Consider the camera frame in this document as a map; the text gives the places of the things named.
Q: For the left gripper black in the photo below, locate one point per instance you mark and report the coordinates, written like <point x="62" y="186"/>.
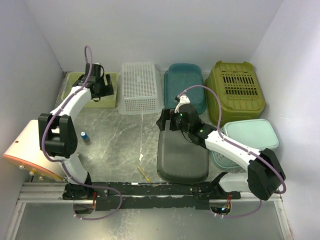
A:
<point x="108" y="89"/>

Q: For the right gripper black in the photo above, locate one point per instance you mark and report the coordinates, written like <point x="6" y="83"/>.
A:
<point x="165" y="115"/>

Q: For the pale yellow perforated basket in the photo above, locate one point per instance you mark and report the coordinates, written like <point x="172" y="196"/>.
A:
<point x="106" y="101"/>

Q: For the white perforated basket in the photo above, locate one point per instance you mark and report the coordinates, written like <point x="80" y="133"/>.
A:
<point x="139" y="89"/>

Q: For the teal transparent plastic tub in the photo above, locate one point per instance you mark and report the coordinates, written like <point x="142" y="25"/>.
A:
<point x="179" y="77"/>

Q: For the grey plastic tub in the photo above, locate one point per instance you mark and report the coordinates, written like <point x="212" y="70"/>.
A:
<point x="179" y="161"/>

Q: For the olive green plastic basket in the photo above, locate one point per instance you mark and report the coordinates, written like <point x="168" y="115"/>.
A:
<point x="238" y="89"/>

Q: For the light blue perforated basket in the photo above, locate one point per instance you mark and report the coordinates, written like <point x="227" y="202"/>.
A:
<point x="255" y="133"/>

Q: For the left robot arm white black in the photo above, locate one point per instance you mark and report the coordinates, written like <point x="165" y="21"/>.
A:
<point x="58" y="139"/>

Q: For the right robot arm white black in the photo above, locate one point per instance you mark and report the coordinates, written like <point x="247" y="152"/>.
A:
<point x="263" y="175"/>

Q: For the blue white small object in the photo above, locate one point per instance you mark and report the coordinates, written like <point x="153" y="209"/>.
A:
<point x="86" y="139"/>

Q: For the small wooden stick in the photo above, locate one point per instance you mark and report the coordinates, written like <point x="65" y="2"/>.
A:
<point x="143" y="174"/>

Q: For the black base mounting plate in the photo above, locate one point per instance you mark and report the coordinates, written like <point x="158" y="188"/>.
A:
<point x="143" y="195"/>

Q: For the cream cylindrical appliance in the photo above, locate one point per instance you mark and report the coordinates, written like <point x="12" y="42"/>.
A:
<point x="25" y="153"/>

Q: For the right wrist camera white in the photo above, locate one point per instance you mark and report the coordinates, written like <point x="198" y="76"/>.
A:
<point x="182" y="100"/>

